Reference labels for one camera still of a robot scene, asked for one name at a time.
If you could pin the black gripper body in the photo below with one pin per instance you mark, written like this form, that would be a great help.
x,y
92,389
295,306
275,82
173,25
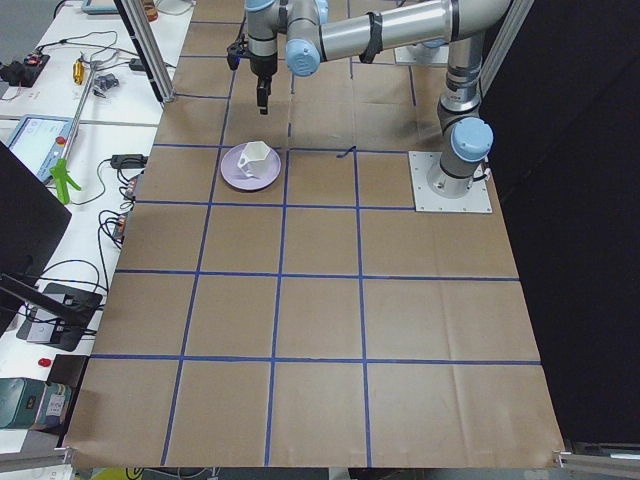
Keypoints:
x,y
263,66

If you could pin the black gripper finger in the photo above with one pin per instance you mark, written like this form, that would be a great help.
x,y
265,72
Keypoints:
x,y
262,97

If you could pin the white faceted cup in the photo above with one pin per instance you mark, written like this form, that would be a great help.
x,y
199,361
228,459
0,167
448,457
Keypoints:
x,y
254,159

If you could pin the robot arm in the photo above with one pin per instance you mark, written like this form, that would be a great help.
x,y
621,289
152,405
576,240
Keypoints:
x,y
312,39

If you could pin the lilac plate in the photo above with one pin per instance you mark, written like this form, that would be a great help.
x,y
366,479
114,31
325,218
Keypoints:
x,y
235,178

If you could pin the black power adapter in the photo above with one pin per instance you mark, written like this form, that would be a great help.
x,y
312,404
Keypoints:
x,y
128,161

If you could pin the yellow tool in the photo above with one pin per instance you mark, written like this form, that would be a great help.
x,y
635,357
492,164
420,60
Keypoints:
x,y
78,72

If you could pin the brown paper table cover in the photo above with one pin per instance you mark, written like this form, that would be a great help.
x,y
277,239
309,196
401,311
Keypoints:
x,y
321,321

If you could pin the green reach grabber tool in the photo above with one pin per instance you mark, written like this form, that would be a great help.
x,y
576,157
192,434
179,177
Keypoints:
x,y
59,172

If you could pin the blue teach pendant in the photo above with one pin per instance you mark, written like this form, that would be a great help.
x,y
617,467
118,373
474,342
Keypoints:
x,y
38,141

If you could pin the black monitor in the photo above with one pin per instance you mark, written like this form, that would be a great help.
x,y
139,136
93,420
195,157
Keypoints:
x,y
33,221

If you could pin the black stand base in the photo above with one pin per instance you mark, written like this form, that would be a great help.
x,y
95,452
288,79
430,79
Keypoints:
x,y
59,317

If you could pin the green box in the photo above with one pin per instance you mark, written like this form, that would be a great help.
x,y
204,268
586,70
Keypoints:
x,y
21,399

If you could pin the aluminium frame post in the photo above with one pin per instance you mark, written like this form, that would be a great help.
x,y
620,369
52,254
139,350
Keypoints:
x,y
139,30

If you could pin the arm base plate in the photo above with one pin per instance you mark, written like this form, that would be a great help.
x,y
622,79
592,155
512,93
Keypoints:
x,y
436,192
422,55

